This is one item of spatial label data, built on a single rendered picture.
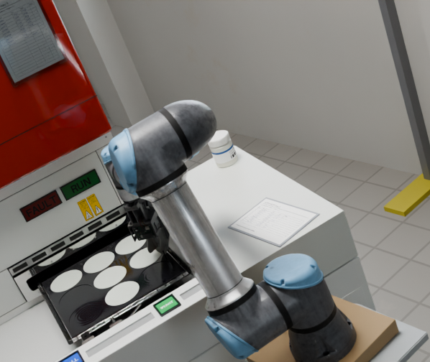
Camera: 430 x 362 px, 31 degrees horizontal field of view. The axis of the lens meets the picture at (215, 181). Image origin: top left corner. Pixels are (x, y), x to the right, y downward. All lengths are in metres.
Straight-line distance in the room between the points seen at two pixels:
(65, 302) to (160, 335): 0.44
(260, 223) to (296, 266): 0.41
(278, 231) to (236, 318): 0.43
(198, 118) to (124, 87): 3.94
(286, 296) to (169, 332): 0.37
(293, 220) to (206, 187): 0.40
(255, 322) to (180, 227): 0.25
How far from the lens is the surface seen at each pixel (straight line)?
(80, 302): 2.21
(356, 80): 3.85
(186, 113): 1.57
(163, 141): 1.55
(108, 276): 2.26
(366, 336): 1.78
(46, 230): 2.38
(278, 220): 2.04
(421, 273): 3.30
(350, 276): 2.09
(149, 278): 2.16
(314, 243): 1.98
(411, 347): 1.78
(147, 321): 1.91
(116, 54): 5.46
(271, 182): 2.22
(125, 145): 1.55
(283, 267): 1.67
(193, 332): 1.92
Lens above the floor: 2.03
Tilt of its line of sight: 27 degrees down
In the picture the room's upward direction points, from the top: 22 degrees counter-clockwise
